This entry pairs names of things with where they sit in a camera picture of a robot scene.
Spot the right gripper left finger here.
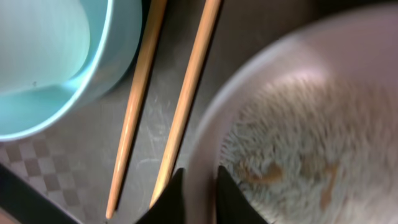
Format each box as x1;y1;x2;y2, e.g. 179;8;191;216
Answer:
136;168;185;224

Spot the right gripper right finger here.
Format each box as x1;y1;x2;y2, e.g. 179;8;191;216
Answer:
216;166;268;224

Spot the light blue bowl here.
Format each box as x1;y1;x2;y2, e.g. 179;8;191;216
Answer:
1;0;143;142

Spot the right wooden chopstick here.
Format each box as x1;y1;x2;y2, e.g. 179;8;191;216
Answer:
149;0;221;207

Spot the wooden chopstick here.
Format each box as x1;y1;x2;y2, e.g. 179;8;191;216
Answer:
105;0;167;220
149;0;221;207

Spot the dark brown serving tray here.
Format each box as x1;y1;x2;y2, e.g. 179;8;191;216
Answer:
1;0;317;223

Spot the left wooden chopstick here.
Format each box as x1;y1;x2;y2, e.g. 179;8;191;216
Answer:
105;0;167;220

